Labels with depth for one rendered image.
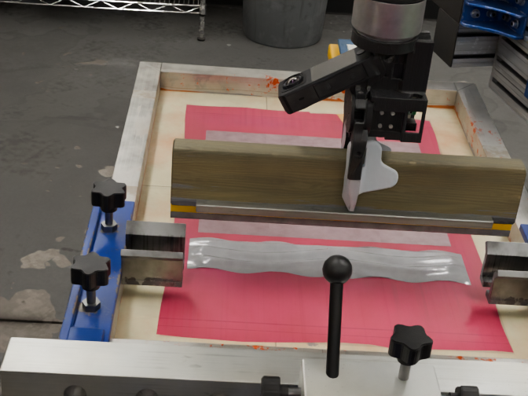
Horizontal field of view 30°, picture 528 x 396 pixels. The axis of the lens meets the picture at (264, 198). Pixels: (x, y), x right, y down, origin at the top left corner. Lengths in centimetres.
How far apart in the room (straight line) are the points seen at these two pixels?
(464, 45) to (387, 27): 91
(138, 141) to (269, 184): 37
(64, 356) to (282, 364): 21
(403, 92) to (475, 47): 87
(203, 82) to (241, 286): 56
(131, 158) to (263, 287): 31
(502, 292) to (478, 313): 5
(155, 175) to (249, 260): 25
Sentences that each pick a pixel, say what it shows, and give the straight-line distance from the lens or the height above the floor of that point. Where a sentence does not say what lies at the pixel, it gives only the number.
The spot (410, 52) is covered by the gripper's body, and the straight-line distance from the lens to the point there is 106.
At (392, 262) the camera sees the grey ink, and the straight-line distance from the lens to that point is 128.
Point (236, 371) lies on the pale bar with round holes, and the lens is 96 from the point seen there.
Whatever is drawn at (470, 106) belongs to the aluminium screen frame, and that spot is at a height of 99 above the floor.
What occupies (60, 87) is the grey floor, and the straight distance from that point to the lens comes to 400.
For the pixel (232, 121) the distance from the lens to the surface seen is 160.
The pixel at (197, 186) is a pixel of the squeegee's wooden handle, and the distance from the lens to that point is 113.
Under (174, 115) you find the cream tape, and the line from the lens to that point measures 161.
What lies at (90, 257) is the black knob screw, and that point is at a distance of 107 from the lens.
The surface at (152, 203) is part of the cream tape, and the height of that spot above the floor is 96.
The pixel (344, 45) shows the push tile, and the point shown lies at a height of 97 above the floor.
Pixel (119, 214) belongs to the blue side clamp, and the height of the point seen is 100.
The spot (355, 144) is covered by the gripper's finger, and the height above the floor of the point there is 118.
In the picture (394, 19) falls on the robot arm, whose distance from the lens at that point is 103.
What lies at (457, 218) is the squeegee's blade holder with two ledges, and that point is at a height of 108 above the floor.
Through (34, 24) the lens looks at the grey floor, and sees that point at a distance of 463.
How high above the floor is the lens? 166
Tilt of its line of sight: 30 degrees down
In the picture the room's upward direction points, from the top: 5 degrees clockwise
